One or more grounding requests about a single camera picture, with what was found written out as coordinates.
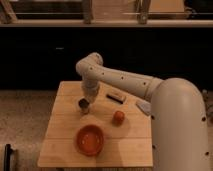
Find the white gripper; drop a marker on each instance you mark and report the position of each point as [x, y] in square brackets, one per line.
[90, 90]

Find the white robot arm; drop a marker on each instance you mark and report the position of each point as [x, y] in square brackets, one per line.
[179, 125]

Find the metal cup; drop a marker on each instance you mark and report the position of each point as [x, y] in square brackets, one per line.
[84, 106]

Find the dark rectangular sponge block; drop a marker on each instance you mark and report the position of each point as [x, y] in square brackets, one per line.
[116, 97]

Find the red tomato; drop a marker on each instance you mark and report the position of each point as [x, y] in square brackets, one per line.
[118, 117]

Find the wooden table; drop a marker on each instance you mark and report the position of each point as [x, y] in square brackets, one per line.
[126, 145]

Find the orange bowl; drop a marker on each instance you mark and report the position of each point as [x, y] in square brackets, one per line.
[89, 140]

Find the grey cloth piece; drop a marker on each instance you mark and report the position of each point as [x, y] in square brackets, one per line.
[144, 107]

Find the black object at floor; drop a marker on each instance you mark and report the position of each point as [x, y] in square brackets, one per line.
[7, 154]

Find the wooden shelf rail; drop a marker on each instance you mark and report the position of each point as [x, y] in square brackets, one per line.
[112, 23]

